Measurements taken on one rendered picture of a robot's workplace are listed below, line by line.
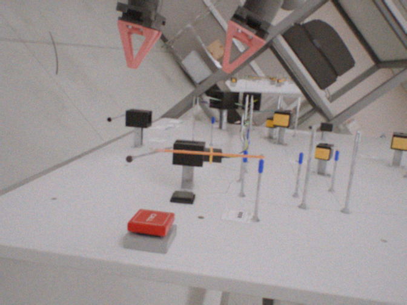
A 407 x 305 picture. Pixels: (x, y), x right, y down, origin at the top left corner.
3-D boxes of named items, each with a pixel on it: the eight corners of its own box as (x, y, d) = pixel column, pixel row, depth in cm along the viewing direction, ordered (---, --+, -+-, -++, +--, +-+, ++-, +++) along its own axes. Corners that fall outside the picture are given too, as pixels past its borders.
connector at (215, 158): (196, 157, 71) (197, 146, 71) (221, 159, 71) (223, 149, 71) (196, 161, 68) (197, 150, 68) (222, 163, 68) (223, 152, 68)
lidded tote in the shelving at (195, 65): (179, 60, 744) (192, 49, 736) (183, 60, 784) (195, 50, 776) (198, 85, 751) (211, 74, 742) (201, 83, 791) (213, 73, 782)
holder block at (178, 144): (175, 159, 72) (176, 138, 71) (204, 161, 72) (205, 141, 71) (172, 164, 68) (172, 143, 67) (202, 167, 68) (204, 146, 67)
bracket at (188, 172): (182, 184, 73) (183, 160, 72) (194, 185, 73) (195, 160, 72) (178, 192, 69) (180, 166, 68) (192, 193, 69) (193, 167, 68)
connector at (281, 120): (287, 125, 115) (289, 115, 115) (286, 126, 113) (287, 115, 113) (274, 123, 117) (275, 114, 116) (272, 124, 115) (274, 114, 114)
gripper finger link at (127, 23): (155, 72, 71) (166, 22, 69) (146, 73, 64) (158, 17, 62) (121, 63, 71) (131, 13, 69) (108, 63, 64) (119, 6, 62)
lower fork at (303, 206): (309, 210, 64) (320, 129, 61) (298, 209, 65) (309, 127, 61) (307, 206, 66) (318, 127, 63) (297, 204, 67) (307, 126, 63)
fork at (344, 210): (352, 215, 64) (366, 132, 60) (341, 213, 64) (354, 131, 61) (349, 210, 66) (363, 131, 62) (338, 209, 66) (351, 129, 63)
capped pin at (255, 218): (248, 218, 59) (255, 152, 56) (257, 218, 59) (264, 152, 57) (252, 223, 57) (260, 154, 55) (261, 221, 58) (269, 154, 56)
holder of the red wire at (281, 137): (293, 140, 129) (297, 109, 126) (286, 147, 117) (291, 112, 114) (278, 138, 131) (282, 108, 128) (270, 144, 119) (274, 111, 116)
